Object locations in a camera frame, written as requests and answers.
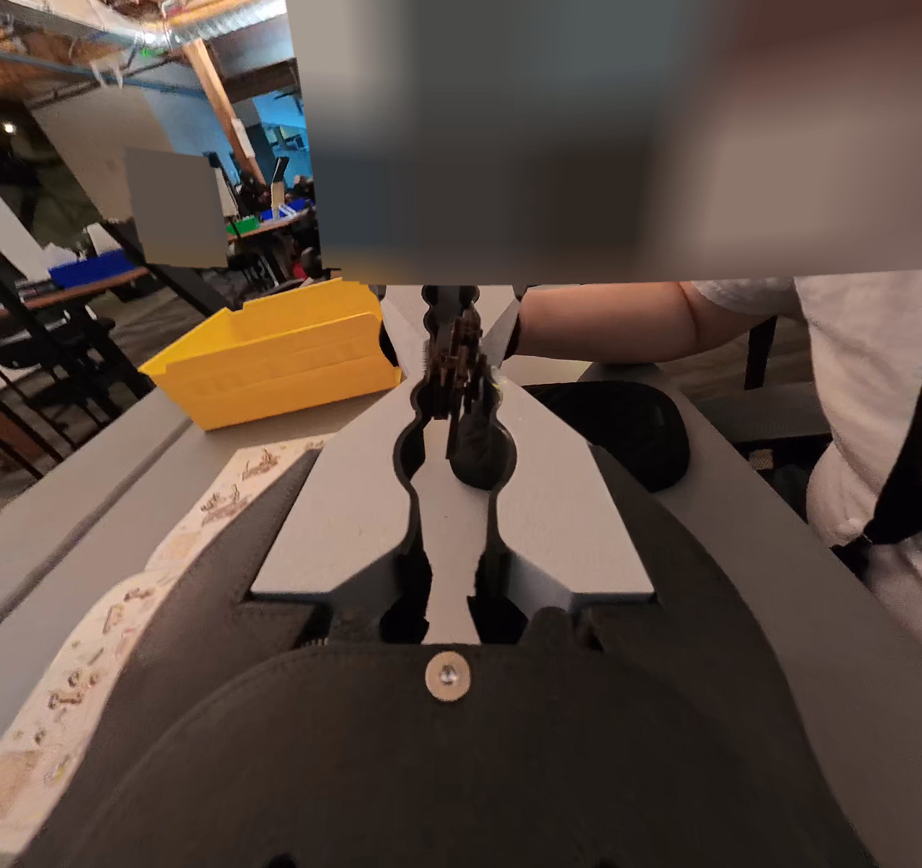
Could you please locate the small wooden gear assembly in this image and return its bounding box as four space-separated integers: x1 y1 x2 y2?
424 306 491 458

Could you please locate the black lanyard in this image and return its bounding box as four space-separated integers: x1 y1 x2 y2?
861 385 922 548

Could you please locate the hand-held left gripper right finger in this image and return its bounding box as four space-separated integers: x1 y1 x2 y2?
468 378 656 642

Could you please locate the blue storage bin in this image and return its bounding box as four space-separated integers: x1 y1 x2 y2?
49 247 132 290

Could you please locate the person's right forearm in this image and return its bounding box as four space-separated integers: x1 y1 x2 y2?
515 281 801 365

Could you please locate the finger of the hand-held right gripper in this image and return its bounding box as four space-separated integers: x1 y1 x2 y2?
461 284 522 369
382 284 452 379

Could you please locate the metal ventilation duct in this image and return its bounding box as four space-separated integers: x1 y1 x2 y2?
0 0 289 55

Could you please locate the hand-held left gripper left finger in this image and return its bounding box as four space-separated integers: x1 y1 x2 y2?
251 377 433 642

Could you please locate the yellow plastic bin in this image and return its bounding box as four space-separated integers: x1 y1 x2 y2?
137 279 403 433

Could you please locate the black quilted pad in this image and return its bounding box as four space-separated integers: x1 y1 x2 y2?
522 378 692 496

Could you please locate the black office chair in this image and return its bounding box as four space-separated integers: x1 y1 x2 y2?
0 252 156 483

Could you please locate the open instruction booklet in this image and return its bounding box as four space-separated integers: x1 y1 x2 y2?
0 432 340 862

